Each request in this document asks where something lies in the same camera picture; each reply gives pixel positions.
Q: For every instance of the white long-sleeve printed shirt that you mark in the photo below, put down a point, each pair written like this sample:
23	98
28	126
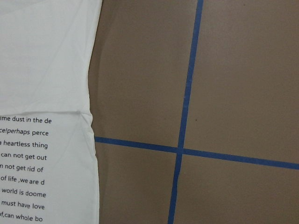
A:
48	167

